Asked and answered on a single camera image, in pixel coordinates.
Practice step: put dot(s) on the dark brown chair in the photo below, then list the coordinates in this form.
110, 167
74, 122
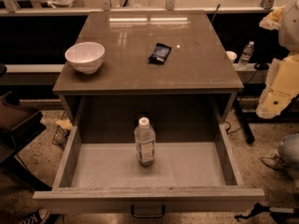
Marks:
19, 126

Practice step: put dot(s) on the small white paper cup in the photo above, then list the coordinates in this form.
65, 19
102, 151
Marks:
231, 55

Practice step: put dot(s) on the background clear water bottle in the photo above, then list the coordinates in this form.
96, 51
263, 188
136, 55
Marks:
245, 56

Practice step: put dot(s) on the white ceramic bowl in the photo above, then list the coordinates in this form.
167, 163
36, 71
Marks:
86, 57

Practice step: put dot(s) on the person's light sneaker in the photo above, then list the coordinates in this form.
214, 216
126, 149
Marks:
275, 162

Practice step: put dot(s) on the black white sneaker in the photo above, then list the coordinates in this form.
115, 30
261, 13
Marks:
39, 216

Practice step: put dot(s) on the open grey top drawer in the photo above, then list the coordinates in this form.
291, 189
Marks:
185, 177

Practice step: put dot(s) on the black computer mouse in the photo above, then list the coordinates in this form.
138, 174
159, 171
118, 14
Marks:
261, 66

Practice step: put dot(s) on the dark blue snack packet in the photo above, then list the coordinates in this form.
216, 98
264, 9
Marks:
160, 53

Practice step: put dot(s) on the black drawer handle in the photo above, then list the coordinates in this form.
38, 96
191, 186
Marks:
147, 212

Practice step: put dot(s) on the black grabber tool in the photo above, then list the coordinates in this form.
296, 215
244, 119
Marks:
281, 215

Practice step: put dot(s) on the clear plastic water bottle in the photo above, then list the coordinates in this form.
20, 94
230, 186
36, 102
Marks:
145, 141

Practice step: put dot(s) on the wire mesh basket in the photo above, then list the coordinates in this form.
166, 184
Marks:
63, 129

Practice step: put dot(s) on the grey cabinet with counter top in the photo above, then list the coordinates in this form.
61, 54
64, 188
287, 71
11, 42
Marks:
186, 98

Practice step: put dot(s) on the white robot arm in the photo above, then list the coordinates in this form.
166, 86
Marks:
286, 21

